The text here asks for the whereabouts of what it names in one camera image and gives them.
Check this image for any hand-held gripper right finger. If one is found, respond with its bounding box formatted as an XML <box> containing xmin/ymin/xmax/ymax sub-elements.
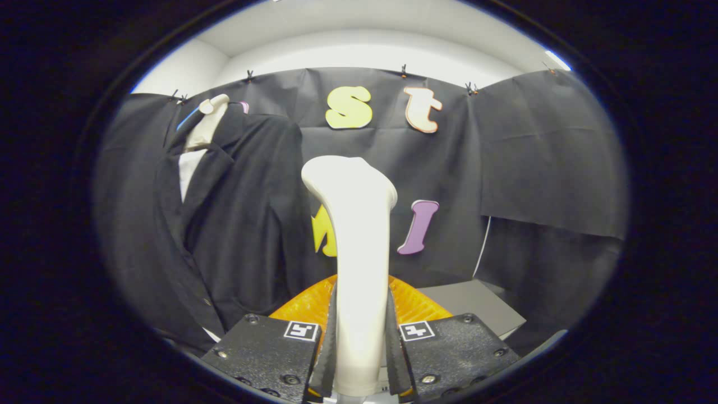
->
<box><xmin>386</xmin><ymin>275</ymin><xmax>521</xmax><ymax>402</ymax></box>

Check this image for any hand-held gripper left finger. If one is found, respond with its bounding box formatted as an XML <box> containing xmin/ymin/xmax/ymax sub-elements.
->
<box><xmin>201</xmin><ymin>275</ymin><xmax>338</xmax><ymax>403</ymax></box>

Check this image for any black suit jacket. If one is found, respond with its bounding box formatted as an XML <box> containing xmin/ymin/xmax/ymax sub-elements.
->
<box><xmin>151</xmin><ymin>109</ymin><xmax>315</xmax><ymax>355</ymax></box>

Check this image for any white garment steamer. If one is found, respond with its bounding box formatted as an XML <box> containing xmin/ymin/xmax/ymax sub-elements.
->
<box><xmin>301</xmin><ymin>155</ymin><xmax>399</xmax><ymax>403</ymax></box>

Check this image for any grey cabinet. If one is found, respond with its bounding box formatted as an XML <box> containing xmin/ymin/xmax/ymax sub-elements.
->
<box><xmin>418</xmin><ymin>279</ymin><xmax>527</xmax><ymax>340</ymax></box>

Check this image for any black backdrop cloth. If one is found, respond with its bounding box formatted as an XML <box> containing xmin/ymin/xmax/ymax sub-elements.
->
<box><xmin>95</xmin><ymin>67</ymin><xmax>628</xmax><ymax>360</ymax></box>

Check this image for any white mannequin torso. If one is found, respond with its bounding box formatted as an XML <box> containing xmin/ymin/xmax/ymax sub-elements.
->
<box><xmin>178</xmin><ymin>94</ymin><xmax>231</xmax><ymax>343</ymax></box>

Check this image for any thin white cord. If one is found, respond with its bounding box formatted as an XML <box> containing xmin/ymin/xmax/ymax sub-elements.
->
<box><xmin>473</xmin><ymin>216</ymin><xmax>492</xmax><ymax>278</ymax></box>

